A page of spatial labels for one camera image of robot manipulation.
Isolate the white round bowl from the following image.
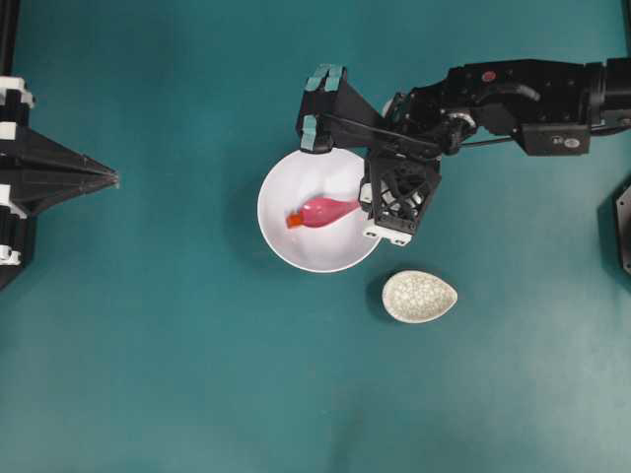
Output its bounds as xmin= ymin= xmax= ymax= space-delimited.
xmin=257 ymin=149 xmax=381 ymax=273

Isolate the right gripper teal finger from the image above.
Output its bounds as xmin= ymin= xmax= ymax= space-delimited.
xmin=305 ymin=64 xmax=343 ymax=93
xmin=300 ymin=114 xmax=317 ymax=151

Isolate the black aluminium frame rail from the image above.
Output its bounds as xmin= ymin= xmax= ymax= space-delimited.
xmin=0 ymin=0 xmax=21 ymax=76

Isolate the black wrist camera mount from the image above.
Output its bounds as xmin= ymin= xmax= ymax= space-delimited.
xmin=358 ymin=150 xmax=442 ymax=246

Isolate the pink spoon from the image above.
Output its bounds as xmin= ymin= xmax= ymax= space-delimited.
xmin=296 ymin=197 xmax=360 ymax=228

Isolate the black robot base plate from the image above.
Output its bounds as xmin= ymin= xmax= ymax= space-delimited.
xmin=597 ymin=173 xmax=630 ymax=284

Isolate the speckled egg-shaped dish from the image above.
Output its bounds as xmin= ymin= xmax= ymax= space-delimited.
xmin=382 ymin=270 xmax=458 ymax=324

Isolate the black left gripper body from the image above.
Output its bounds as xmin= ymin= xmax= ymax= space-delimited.
xmin=1 ymin=76 xmax=119 ymax=288

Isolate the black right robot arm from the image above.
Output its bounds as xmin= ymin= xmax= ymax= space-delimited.
xmin=296 ymin=58 xmax=630 ymax=162

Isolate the red block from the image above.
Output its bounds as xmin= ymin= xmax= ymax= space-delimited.
xmin=286 ymin=212 xmax=304 ymax=229

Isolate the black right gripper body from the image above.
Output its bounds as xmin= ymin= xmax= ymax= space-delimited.
xmin=296 ymin=67 xmax=476 ymax=159

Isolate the black cable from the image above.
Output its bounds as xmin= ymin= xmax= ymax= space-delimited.
xmin=319 ymin=111 xmax=631 ymax=149

